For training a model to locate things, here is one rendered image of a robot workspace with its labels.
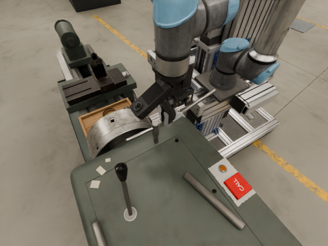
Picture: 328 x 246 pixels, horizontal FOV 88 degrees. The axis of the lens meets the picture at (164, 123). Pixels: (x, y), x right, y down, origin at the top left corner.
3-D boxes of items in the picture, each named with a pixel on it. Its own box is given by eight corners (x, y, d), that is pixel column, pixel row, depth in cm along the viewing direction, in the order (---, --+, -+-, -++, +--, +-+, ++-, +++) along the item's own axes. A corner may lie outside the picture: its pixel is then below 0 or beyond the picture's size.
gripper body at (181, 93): (192, 105, 49) (199, 70, 39) (166, 117, 46) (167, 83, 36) (177, 90, 53) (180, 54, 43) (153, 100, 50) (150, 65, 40)
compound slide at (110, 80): (115, 87, 120) (113, 82, 116) (102, 92, 117) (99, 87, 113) (106, 71, 130) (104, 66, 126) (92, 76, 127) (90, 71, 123)
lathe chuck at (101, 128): (158, 144, 97) (151, 110, 71) (107, 173, 90) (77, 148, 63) (151, 133, 101) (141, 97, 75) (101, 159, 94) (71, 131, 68)
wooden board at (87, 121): (147, 129, 112) (146, 125, 108) (93, 155, 101) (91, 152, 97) (128, 101, 127) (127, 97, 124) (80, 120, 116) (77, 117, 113)
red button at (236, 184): (250, 190, 52) (253, 188, 51) (236, 200, 50) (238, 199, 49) (236, 173, 55) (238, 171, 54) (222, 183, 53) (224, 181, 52)
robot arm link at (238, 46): (225, 56, 92) (234, 30, 81) (246, 68, 86) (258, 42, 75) (210, 64, 88) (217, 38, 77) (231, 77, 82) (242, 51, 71)
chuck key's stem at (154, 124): (154, 145, 60) (153, 127, 51) (152, 140, 62) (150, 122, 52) (159, 142, 61) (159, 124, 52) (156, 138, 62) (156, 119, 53)
